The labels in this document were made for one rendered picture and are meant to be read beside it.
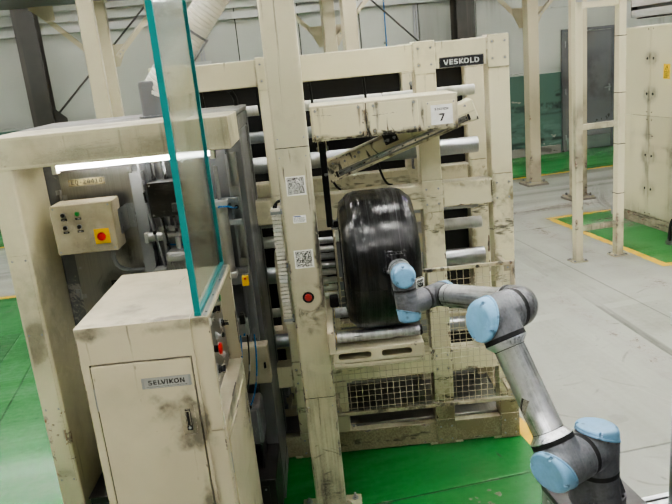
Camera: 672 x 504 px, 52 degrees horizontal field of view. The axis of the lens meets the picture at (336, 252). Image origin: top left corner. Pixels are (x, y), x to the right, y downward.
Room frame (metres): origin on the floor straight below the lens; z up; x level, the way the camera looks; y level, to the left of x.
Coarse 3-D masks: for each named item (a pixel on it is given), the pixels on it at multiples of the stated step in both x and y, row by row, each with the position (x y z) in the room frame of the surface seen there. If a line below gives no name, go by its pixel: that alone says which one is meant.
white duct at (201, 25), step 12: (204, 0) 2.89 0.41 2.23; (216, 0) 2.89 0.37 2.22; (228, 0) 2.94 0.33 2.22; (192, 12) 2.90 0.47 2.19; (204, 12) 2.89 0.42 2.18; (216, 12) 2.91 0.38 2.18; (192, 24) 2.89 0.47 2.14; (204, 24) 2.90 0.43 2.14; (192, 36) 2.89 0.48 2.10; (204, 36) 2.93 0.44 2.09; (156, 84) 2.89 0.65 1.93
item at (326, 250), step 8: (320, 232) 3.15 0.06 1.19; (328, 232) 3.15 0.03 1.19; (320, 240) 3.02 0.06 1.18; (328, 240) 3.02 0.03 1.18; (320, 248) 3.01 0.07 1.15; (328, 248) 3.01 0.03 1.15; (336, 248) 3.01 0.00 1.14; (328, 256) 3.02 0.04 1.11; (336, 256) 3.01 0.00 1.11; (328, 264) 3.01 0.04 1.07; (336, 264) 3.01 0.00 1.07; (328, 272) 3.02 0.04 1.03; (336, 272) 3.15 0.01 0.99; (328, 280) 3.01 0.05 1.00; (336, 280) 3.01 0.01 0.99; (328, 288) 3.02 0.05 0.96; (336, 288) 3.02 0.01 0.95; (328, 296) 3.01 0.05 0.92
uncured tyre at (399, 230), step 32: (352, 192) 2.70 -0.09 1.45; (384, 192) 2.65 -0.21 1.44; (352, 224) 2.51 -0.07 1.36; (384, 224) 2.49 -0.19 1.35; (416, 224) 2.53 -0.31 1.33; (352, 256) 2.45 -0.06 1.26; (384, 256) 2.43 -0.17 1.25; (416, 256) 2.45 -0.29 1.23; (352, 288) 2.45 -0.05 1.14; (384, 288) 2.42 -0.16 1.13; (352, 320) 2.55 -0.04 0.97; (384, 320) 2.50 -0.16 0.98
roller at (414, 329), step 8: (376, 328) 2.56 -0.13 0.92; (384, 328) 2.56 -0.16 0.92; (392, 328) 2.55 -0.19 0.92; (400, 328) 2.55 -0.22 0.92; (408, 328) 2.55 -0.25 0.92; (416, 328) 2.54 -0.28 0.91; (344, 336) 2.54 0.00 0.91; (352, 336) 2.54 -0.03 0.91; (360, 336) 2.54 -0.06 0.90; (368, 336) 2.54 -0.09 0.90; (376, 336) 2.54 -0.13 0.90; (384, 336) 2.54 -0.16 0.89; (392, 336) 2.54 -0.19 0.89; (400, 336) 2.55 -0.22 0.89
